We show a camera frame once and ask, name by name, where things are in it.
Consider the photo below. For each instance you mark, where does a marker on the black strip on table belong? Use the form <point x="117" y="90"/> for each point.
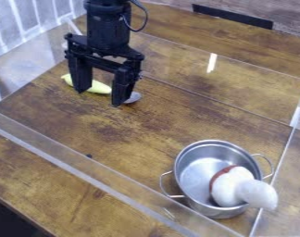
<point x="218" y="13"/>

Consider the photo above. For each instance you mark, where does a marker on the clear acrylic barrier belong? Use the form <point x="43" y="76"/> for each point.
<point x="133" y="193"/>
<point x="281" y="223"/>

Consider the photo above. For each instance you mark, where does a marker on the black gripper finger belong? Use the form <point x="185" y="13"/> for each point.
<point x="122" y="84"/>
<point x="79" y="74"/>

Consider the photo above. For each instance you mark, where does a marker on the silver metal pot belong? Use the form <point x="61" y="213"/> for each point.
<point x="197" y="163"/>

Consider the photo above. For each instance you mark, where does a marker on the clear acrylic right barrier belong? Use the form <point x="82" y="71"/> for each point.
<point x="281" y="223"/>

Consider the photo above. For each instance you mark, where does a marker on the white plush mushroom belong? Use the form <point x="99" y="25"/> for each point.
<point x="233" y="187"/>

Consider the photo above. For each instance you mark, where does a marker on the clear acrylic front barrier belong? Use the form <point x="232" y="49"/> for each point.
<point x="133" y="193"/>

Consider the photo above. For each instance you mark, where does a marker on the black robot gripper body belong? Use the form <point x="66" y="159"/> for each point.
<point x="109" y="18"/>

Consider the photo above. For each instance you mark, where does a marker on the clear acrylic corner bracket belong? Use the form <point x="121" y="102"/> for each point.
<point x="71" y="30"/>

